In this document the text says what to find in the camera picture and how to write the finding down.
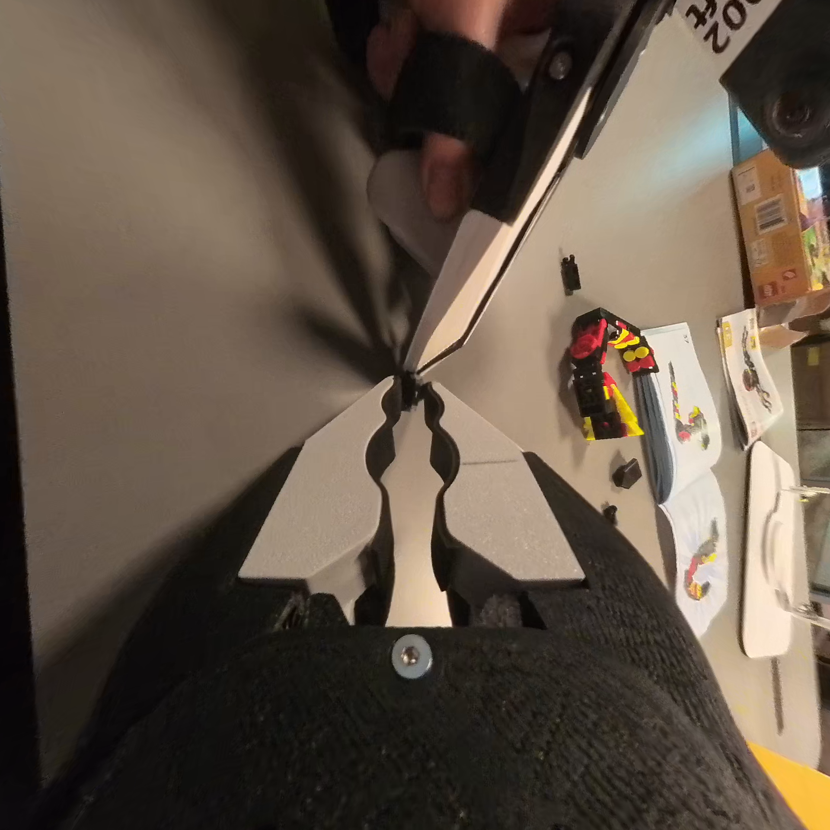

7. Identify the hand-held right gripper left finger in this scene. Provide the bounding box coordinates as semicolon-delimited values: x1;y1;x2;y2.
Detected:
237;379;399;626

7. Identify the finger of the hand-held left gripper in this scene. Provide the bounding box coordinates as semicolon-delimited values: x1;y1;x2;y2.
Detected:
402;87;595;377
419;169;573;377

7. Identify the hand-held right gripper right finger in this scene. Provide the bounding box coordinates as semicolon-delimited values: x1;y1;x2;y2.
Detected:
421;381;586;626

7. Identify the red yellow toy brick arm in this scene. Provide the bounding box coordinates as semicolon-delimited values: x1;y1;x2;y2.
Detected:
567;308;659;442

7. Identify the person's left hand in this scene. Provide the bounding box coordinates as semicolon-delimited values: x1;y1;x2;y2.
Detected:
365;0;560;221

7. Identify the open instruction booklet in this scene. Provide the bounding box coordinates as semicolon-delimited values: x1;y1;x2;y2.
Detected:
635;322;730;639

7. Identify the wooden book stand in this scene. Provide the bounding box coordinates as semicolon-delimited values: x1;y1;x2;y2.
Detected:
739;441;830;659

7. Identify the closed instruction booklet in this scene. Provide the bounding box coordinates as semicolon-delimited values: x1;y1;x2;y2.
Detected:
716;308;784;451

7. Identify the open cardboard box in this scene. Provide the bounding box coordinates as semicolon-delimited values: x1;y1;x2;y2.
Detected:
731;149;830;328

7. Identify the yellow plastic bin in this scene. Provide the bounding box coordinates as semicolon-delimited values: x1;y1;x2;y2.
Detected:
746;741;830;830

